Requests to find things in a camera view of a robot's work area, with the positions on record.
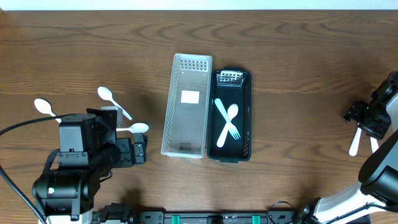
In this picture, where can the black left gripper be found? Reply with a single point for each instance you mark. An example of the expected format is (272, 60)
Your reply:
(138, 149)

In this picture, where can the white plastic fork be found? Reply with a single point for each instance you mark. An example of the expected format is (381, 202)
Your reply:
(374, 144)
(353, 149)

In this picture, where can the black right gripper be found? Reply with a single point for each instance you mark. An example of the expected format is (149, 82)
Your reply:
(365, 123)

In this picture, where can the pale green plastic fork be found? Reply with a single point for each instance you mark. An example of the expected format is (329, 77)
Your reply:
(231, 127)

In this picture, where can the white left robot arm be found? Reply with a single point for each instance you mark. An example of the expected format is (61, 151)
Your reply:
(65, 191)

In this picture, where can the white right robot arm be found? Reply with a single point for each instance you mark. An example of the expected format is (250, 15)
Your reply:
(375, 190)

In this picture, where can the clear white plastic basket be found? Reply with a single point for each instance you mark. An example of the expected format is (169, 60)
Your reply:
(187, 107)

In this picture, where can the white plastic spoon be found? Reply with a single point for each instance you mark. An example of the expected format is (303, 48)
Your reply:
(43, 106)
(232, 112)
(106, 94)
(135, 128)

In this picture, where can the dark green plastic basket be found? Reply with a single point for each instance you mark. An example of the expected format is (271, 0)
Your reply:
(232, 85)

